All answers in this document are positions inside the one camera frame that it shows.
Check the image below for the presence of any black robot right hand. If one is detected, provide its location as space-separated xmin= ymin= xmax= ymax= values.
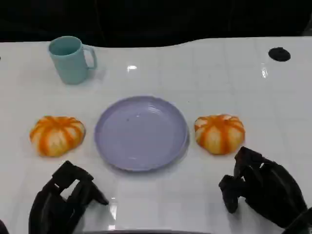
xmin=218 ymin=146 xmax=309 ymax=229

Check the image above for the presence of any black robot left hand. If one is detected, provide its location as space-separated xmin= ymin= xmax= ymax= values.
xmin=28 ymin=160 xmax=110 ymax=234

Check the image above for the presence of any orange and white bread roll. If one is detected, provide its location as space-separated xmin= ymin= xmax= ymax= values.
xmin=194 ymin=114 xmax=246 ymax=155
xmin=29 ymin=116 xmax=86 ymax=157

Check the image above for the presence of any lilac plate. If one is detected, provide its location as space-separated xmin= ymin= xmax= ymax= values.
xmin=94 ymin=96 xmax=190 ymax=173

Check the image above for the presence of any black table grommet cap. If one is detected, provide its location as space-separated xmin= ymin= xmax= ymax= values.
xmin=268 ymin=47 xmax=291 ymax=62

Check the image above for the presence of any pale green mug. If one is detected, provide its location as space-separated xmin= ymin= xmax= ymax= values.
xmin=48 ymin=36 xmax=98 ymax=85

